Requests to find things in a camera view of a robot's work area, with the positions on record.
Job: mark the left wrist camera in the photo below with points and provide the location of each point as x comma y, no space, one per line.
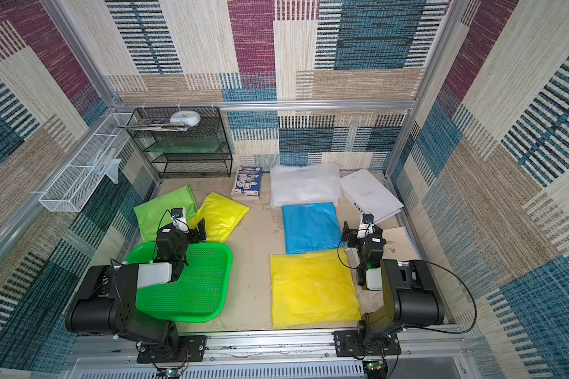
178,214

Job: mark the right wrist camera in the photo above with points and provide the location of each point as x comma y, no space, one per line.
367,220

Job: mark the white book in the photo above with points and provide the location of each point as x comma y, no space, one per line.
369,196

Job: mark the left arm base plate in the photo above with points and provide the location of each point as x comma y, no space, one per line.
189,348

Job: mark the lime green folded raincoat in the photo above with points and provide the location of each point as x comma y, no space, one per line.
153,215

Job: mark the large yellow raincoat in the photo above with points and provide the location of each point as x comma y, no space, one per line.
313,288

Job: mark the white bowl on rack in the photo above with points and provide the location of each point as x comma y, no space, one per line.
185,118

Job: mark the magazine on rack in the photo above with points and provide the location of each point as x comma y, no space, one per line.
157,125

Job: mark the white translucent raincoat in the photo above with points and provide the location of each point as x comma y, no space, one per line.
306,185

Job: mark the black wire shelf rack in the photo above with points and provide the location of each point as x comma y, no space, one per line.
202,151

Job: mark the green plastic basket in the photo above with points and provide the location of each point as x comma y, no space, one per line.
201,291

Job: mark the blue treehouse book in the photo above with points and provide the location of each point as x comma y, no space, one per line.
248,183

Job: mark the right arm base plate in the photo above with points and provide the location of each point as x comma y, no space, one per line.
350,343

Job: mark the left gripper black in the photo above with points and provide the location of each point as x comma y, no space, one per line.
192,232

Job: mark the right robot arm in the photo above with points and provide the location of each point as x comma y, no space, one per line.
410,297

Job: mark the tan notebook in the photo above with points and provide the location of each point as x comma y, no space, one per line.
398,247

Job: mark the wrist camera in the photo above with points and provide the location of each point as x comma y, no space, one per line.
367,220
178,214

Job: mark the white wire wall basket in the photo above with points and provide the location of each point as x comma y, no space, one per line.
96,159

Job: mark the blue raincoat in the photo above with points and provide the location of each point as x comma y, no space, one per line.
311,228

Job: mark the small yellow folded raincoat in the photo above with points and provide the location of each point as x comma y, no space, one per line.
221,215

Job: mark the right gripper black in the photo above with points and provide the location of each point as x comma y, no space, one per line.
356,234

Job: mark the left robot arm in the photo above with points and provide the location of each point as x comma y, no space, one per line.
106,301

